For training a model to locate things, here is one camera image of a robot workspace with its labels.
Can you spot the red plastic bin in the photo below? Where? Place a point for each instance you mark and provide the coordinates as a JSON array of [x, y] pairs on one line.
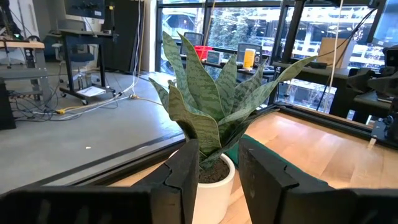
[[203, 51]]

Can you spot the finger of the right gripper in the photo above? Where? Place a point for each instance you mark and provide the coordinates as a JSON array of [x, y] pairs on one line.
[[384, 87], [360, 81]]

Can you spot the grey mesh chair back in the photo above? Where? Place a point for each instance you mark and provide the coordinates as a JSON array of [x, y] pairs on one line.
[[241, 51], [194, 39]]

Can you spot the yellow canister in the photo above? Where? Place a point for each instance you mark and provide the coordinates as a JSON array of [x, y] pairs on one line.
[[249, 59]]

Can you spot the green snake plant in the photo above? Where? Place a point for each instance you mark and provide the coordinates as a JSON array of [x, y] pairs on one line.
[[202, 84]]

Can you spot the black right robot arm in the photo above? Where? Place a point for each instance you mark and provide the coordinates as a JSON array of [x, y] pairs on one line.
[[390, 124]]

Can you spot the small white blue box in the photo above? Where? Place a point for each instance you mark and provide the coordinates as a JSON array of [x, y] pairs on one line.
[[214, 57]]

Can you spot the cardboard box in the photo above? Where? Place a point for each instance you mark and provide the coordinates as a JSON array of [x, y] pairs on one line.
[[329, 53]]

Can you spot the wooden workbench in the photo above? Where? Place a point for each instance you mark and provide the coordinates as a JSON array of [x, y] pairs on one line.
[[21, 45]]

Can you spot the black rolling cart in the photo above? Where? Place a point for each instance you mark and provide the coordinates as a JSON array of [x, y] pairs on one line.
[[70, 62]]

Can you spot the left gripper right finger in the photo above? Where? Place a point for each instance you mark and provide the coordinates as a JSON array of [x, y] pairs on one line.
[[264, 186]]

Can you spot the white paper sheet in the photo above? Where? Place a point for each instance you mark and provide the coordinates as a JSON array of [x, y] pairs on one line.
[[91, 91]]

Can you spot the black computer monitor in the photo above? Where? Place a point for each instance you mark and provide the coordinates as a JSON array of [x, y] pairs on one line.
[[388, 21]]

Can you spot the black tall cabinet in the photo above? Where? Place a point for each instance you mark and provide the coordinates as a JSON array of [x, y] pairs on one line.
[[121, 37]]

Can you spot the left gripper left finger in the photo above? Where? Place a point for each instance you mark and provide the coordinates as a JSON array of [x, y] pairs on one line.
[[177, 186]]

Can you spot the white plant pot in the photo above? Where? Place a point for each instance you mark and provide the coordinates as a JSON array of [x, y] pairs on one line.
[[214, 199]]

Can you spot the black diagonal pole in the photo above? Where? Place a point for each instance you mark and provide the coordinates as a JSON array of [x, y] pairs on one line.
[[293, 31]]

